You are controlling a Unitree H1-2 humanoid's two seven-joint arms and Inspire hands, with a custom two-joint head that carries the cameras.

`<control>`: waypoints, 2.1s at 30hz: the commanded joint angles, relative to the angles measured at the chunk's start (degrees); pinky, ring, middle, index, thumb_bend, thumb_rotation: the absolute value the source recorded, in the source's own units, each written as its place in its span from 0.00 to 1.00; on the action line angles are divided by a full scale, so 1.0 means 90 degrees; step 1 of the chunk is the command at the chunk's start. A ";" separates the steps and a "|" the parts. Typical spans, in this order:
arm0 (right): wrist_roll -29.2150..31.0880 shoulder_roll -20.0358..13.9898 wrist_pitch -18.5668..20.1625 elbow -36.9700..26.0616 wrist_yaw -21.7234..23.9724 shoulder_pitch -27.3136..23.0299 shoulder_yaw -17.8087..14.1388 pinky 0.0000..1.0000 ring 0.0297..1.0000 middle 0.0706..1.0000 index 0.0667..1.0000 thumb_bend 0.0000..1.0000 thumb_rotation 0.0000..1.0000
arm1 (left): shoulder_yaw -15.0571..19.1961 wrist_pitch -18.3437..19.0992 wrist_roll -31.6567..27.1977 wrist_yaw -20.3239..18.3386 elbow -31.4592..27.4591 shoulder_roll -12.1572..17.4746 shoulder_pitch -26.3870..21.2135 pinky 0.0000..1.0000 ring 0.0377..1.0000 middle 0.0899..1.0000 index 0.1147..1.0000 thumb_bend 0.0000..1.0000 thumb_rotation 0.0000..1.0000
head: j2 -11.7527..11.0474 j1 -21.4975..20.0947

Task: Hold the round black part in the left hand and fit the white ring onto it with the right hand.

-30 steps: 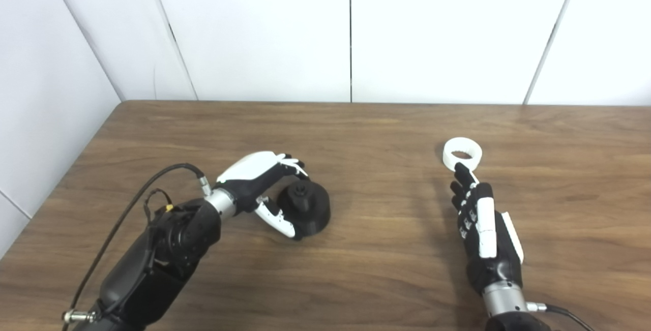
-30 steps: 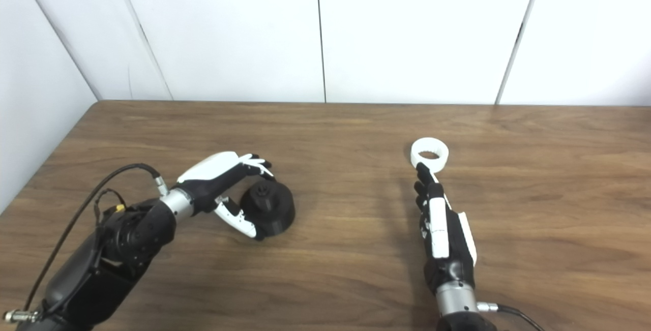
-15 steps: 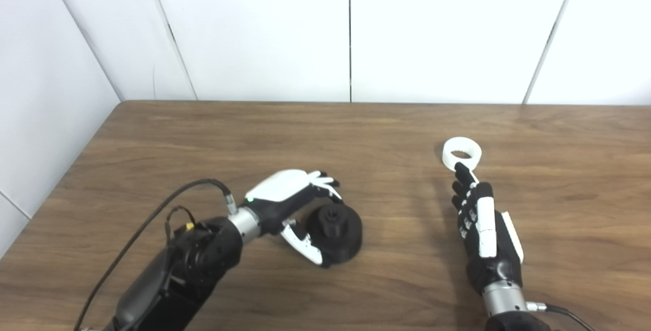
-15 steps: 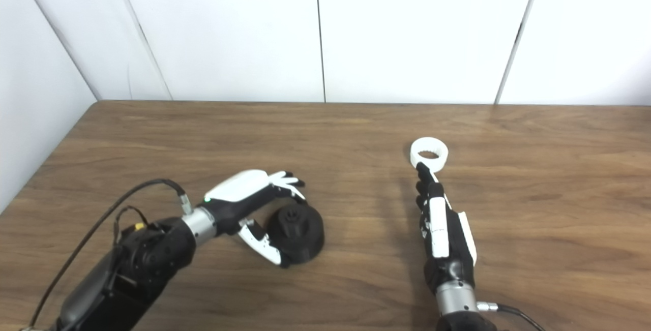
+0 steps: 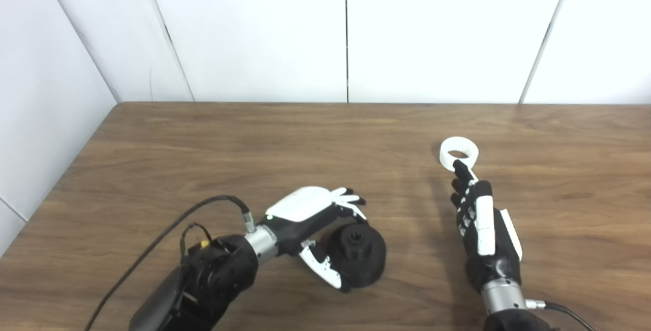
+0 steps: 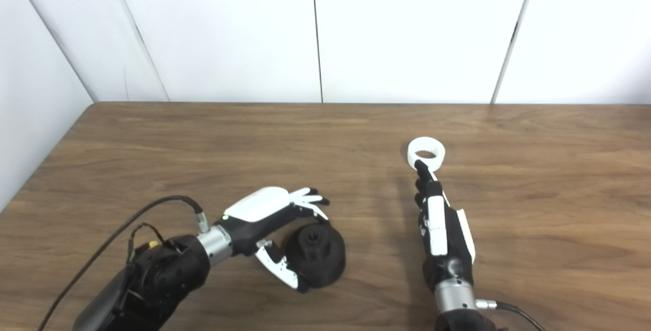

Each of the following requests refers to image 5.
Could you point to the black and white right hand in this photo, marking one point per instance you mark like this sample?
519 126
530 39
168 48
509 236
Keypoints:
491 254

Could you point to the black and white left hand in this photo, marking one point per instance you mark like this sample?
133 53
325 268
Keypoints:
305 214

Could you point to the round black part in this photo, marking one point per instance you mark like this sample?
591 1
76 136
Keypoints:
363 265

